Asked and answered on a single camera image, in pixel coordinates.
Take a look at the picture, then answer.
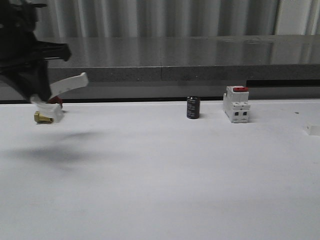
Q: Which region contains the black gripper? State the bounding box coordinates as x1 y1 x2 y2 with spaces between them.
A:
0 0 71 102

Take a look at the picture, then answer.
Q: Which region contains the white half-ring clamp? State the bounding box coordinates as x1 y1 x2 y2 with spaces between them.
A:
305 124 320 136
30 72 89 123

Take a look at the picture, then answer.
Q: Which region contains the brass valve red handwheel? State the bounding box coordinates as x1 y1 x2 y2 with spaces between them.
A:
30 95 64 124

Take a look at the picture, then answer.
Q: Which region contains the black cylindrical capacitor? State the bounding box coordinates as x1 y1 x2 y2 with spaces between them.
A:
186 96 201 119

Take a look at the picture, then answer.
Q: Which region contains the grey stone counter ledge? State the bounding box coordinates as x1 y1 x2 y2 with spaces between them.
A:
48 35 320 86

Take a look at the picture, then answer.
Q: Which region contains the white circuit breaker red switch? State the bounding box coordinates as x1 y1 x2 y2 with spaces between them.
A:
223 85 251 123

